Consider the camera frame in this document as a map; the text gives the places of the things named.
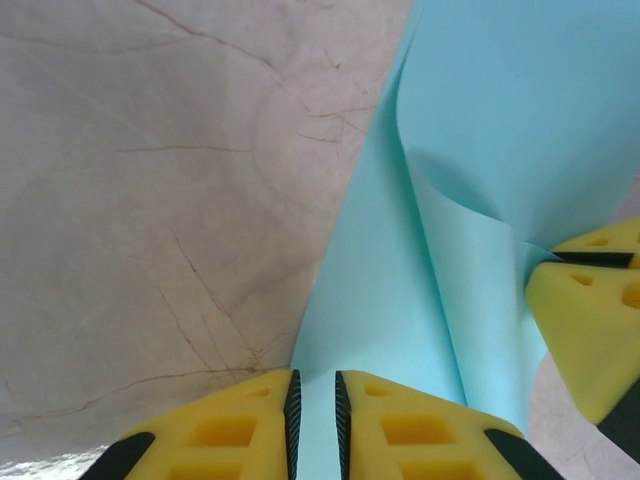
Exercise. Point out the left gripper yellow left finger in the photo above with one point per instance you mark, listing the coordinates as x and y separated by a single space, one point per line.
215 435

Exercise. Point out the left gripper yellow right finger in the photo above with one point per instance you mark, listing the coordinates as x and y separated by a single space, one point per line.
425 440

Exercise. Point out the teal paper sheet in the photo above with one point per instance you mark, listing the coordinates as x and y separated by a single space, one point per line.
475 150

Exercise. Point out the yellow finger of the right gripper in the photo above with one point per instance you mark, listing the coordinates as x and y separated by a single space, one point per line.
610 240
575 325

